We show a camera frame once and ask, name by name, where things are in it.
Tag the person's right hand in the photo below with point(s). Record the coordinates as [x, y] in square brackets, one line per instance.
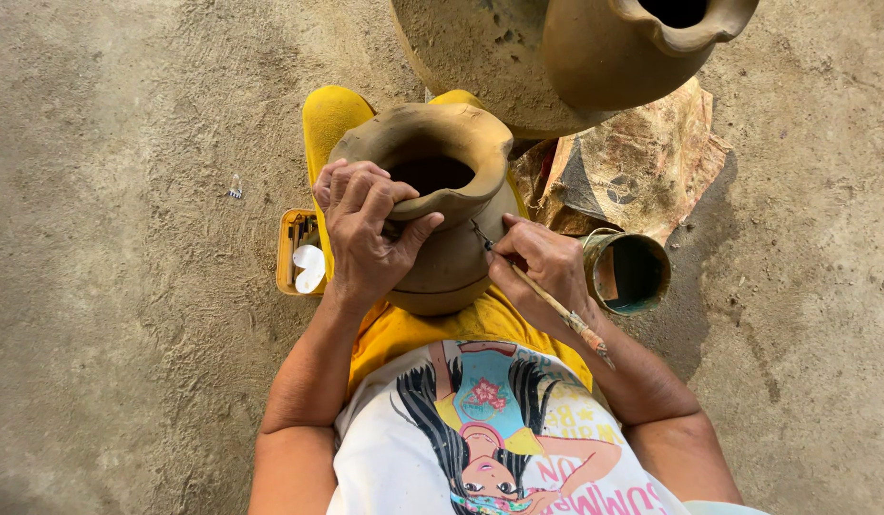
[549, 272]

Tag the person's left hand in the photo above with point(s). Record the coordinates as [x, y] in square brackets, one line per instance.
[360, 243]

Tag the small brown clay jug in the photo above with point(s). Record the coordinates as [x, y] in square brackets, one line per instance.
[456, 250]

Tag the white plastic scraper pieces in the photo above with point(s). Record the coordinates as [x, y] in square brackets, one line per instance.
[310, 268]

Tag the bundle of thin pottery tools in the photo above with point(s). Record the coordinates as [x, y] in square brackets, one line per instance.
[302, 230]

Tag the yellow plastic tray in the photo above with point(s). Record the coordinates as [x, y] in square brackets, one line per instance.
[284, 257]

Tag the rusty tin can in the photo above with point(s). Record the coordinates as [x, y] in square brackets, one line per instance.
[628, 275]

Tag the yellow trousers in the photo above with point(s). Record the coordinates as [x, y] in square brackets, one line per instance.
[413, 332]

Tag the small clear plastic scrap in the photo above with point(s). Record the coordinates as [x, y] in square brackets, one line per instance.
[234, 187]

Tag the dirty crumpled paper sack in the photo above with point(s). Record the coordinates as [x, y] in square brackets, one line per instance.
[642, 164]

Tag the white printed t-shirt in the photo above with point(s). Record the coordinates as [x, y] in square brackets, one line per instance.
[385, 458]

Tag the large sandy clay jug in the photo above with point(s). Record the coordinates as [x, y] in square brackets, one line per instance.
[513, 57]

